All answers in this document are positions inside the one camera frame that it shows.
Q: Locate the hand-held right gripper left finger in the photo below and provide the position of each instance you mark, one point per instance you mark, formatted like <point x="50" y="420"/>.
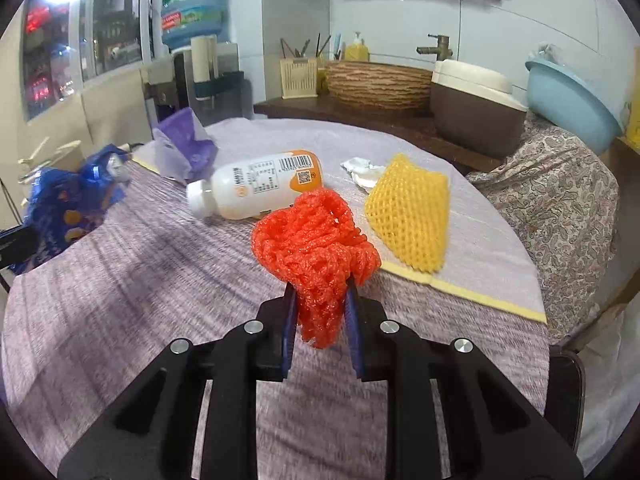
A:
<point x="287" y="330"/>

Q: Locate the brass faucet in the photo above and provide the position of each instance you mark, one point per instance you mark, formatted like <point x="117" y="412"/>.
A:
<point x="440" y="50"/>

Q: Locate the white plastic bottle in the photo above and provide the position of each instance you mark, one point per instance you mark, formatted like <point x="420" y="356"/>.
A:
<point x="250" y="185"/>

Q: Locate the brown rice cooker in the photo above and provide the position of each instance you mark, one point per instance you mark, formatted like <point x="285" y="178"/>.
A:
<point x="475" y="115"/>

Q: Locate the wicker basin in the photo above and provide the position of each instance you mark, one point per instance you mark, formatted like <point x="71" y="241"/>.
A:
<point x="377" y="85"/>

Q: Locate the blue water jug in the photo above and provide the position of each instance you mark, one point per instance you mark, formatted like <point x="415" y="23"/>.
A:
<point x="192" y="5"/>

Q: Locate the paisley cloth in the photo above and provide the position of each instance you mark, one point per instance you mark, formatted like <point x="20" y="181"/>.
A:
<point x="560" y="210"/>

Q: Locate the blue snack bag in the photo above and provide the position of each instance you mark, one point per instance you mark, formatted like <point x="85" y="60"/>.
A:
<point x="60" y="210"/>

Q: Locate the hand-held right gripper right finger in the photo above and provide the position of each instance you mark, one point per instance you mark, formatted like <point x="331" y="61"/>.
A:
<point x="354" y="330"/>

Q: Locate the dark wooden counter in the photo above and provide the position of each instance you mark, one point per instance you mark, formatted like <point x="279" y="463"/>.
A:
<point x="400" y="125"/>

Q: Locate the grey cloth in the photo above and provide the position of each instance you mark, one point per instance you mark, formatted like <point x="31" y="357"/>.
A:
<point x="552" y="54"/>

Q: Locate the cream chopstick holder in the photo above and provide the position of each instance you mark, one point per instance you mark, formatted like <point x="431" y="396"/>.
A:
<point x="299" y="77"/>

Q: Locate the white paper cup tube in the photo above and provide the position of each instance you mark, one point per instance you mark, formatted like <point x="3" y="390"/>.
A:
<point x="204" y="57"/>

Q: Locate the yellow foam net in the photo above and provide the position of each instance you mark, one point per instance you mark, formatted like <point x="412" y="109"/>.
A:
<point x="410" y="210"/>

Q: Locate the white ladle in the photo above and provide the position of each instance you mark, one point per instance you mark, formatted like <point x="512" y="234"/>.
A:
<point x="34" y="151"/>

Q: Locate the bunch of dark chopsticks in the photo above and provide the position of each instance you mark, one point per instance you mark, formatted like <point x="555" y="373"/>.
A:
<point x="305" y="47"/>

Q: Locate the blue plastic basin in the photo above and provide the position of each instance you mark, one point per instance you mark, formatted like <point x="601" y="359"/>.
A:
<point x="570" y="105"/>

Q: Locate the red foam net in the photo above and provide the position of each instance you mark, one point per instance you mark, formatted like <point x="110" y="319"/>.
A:
<point x="310" y="250"/>

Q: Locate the purple striped tablecloth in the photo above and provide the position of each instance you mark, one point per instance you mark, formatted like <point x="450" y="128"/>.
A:
<point x="175" y="285"/>

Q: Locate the black trash bin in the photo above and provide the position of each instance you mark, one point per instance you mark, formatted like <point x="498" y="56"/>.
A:
<point x="565" y="400"/>

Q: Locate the purple tissue pack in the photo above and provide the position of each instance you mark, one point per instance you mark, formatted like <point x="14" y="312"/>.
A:
<point x="182" y="145"/>

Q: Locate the yellow soap dispenser bottle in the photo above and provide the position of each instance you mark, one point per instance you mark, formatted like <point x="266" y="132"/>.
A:
<point x="356" y="51"/>

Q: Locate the aluminium frame window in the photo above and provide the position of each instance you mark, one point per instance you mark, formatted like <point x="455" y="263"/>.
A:
<point x="77" y="25"/>

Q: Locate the dark green cup holder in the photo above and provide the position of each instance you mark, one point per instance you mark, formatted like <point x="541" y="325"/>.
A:
<point x="222" y="85"/>

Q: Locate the crumpled white tissue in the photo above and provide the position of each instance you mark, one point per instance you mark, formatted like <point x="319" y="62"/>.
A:
<point x="362" y="172"/>

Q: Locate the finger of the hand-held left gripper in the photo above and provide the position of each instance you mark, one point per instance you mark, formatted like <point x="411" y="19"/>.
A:
<point x="17" y="247"/>

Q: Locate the water dispenser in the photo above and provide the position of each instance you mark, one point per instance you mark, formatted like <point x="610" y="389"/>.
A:
<point x="230" y="62"/>

